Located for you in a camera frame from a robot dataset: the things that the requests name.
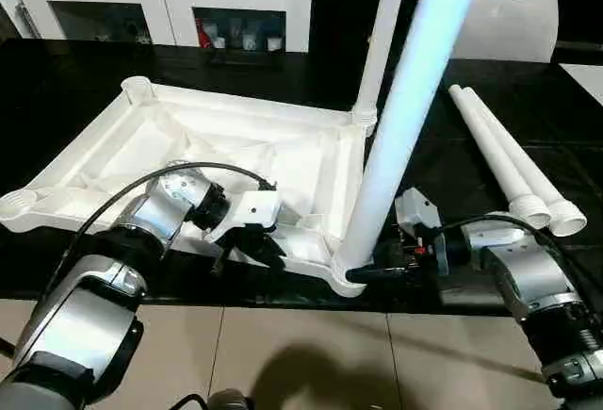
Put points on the white plastic table leg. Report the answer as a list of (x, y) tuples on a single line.
[(414, 75), (381, 28), (523, 160), (490, 155)]

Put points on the white plastic table top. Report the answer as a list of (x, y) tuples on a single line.
[(118, 146)]

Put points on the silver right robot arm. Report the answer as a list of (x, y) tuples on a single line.
[(532, 268)]

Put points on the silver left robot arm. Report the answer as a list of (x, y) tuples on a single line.
[(94, 297)]

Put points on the black table mat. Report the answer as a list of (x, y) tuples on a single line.
[(494, 99)]

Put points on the white flat board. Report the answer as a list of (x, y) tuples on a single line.
[(586, 80)]

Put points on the black cabinet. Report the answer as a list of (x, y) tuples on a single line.
[(339, 4)]

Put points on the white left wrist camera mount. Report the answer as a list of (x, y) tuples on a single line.
[(254, 207)]

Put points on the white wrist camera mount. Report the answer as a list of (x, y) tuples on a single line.
[(419, 207), (254, 207)]

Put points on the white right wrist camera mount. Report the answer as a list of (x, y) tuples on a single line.
[(419, 207)]

